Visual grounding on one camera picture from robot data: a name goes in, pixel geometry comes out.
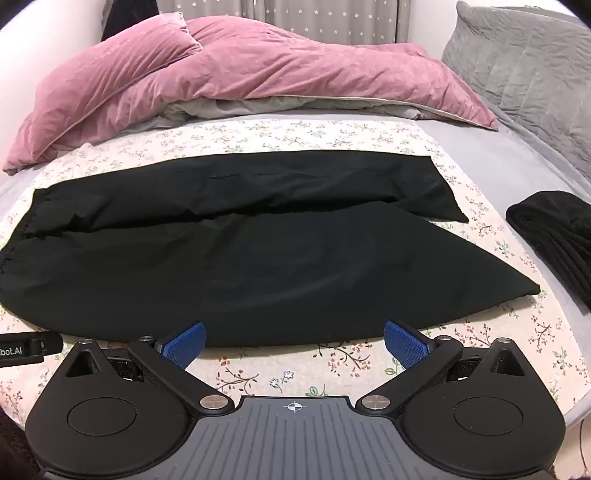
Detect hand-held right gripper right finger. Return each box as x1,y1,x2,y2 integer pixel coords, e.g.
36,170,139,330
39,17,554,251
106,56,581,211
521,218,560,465
356,320,531,413

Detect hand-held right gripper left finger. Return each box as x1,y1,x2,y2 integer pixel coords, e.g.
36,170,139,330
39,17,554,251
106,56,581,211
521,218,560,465
62,322,237,414

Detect black pants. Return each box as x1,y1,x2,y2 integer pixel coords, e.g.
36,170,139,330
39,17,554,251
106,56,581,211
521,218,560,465
0,150,541,348

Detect black knitted garment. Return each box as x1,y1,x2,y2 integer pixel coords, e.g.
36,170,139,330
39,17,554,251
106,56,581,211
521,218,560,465
505,190,591,312

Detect floral white blanket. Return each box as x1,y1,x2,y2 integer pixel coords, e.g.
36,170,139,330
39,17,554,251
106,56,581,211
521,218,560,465
0,108,591,428

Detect floral print sheet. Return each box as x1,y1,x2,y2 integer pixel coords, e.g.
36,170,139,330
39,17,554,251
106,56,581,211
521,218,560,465
0,117,575,418

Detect pink velvet pillow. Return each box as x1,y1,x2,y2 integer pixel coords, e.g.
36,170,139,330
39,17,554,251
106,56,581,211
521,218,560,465
2,11,204,175

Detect pink velvet duvet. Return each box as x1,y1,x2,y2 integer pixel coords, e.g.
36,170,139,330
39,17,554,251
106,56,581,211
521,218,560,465
92,18,500,131

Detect grey quilted pillow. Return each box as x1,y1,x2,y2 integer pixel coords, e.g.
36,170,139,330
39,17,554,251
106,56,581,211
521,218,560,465
441,0,591,158

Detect dark hanging cloth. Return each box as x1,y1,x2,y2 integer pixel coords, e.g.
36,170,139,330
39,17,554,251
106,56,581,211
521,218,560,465
100,0,160,41

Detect grey star print curtain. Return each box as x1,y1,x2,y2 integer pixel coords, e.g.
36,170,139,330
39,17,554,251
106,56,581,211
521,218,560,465
157,0,413,47

